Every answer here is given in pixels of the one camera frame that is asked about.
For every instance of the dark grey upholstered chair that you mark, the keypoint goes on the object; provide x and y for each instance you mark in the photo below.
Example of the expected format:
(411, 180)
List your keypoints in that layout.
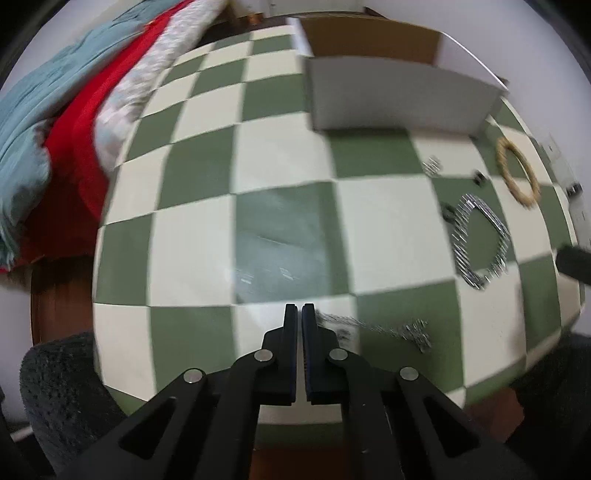
(554, 397)
(60, 392)

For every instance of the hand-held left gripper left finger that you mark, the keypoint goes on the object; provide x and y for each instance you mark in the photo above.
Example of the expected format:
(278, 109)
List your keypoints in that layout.
(291, 360)

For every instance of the light blue blanket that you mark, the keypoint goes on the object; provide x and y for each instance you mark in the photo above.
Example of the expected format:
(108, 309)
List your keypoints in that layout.
(27, 115)

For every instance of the white wall socket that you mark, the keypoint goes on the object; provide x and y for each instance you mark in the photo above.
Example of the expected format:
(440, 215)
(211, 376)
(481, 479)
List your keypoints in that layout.
(552, 147)

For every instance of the white floral blanket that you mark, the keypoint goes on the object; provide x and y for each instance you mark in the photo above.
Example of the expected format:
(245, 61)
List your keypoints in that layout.
(138, 78)

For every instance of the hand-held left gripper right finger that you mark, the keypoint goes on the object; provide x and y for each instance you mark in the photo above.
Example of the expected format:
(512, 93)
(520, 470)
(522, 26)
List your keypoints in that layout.
(308, 360)

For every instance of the green white checkered tablecloth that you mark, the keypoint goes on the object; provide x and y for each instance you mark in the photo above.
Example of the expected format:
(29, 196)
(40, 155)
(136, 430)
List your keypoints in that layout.
(277, 184)

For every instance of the beige woven bangle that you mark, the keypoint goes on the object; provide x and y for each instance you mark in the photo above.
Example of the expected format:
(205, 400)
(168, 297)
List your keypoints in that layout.
(504, 167)

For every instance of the white cardboard box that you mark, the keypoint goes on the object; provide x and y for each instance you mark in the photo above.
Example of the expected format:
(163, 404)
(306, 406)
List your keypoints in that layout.
(392, 92)

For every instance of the small silver earring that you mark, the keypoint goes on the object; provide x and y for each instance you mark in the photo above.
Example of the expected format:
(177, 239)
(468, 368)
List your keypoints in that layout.
(432, 165)

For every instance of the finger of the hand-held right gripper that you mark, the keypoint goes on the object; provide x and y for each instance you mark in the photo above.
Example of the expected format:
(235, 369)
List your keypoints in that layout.
(575, 262)

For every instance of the pile of folded fabrics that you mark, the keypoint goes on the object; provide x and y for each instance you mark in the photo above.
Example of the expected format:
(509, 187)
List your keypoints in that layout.
(78, 152)

